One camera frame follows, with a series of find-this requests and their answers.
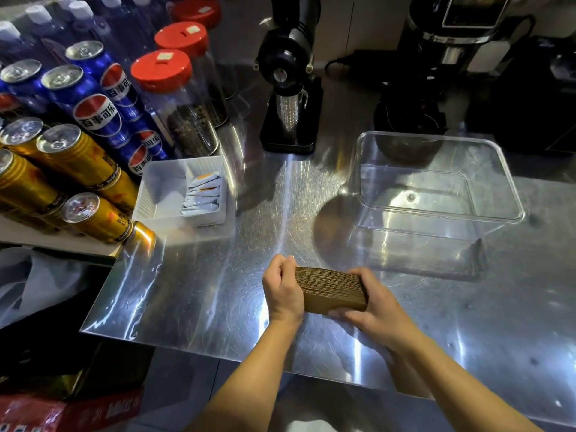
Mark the person's left hand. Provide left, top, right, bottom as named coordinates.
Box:
left=263, top=255, right=306, bottom=327

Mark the person's right hand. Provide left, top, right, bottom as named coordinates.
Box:
left=328, top=267, right=422, bottom=354

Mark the stack of brown cardboard sleeves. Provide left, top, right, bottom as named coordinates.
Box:
left=294, top=266, right=369, bottom=316

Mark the person's left forearm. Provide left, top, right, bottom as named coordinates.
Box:
left=189, top=310, right=308, bottom=432

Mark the person's right forearm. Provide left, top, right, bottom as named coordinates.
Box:
left=386, top=330, right=546, bottom=432

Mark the row of white sachets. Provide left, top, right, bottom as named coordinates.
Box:
left=181, top=172, right=222, bottom=217

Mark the clear plastic container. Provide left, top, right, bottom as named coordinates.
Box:
left=348, top=130, right=527, bottom=242

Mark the white plastic tray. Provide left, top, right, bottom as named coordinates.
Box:
left=131, top=155, right=229, bottom=228

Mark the metal dosing cup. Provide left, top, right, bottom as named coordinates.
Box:
left=275, top=91, right=301, bottom=141

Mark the blue soda can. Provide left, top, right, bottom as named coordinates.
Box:
left=41, top=64, right=131, bottom=150
left=133, top=123, right=170, bottom=161
left=121, top=143, right=155, bottom=178
left=0, top=58, right=51, bottom=114
left=65, top=40, right=139, bottom=123

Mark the gold drink can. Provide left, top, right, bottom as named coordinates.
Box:
left=0, top=117, right=46, bottom=155
left=61, top=192, right=135, bottom=245
left=36, top=124, right=139, bottom=213
left=0, top=148, right=70, bottom=227

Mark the red-lidded clear jar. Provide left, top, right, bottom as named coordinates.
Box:
left=154, top=21, right=228, bottom=129
left=130, top=49, right=220, bottom=159
left=169, top=0, right=222, bottom=31

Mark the black coffee grinder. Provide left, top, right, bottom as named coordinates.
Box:
left=253, top=0, right=325, bottom=155

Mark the black coffee machine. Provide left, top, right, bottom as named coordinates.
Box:
left=373, top=0, right=537, bottom=141

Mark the white shelf board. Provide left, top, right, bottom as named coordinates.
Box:
left=0, top=215, right=125, bottom=260

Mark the black appliance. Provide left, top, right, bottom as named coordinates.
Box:
left=465, top=35, right=576, bottom=154

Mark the white plastic bag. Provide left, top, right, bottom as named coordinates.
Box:
left=0, top=246, right=99, bottom=330

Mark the red cardboard box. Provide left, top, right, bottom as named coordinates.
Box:
left=0, top=388, right=146, bottom=432

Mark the row of clear water bottles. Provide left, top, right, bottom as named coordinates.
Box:
left=0, top=0, right=177, bottom=73

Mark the black power cable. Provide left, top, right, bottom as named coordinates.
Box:
left=324, top=49, right=407, bottom=78

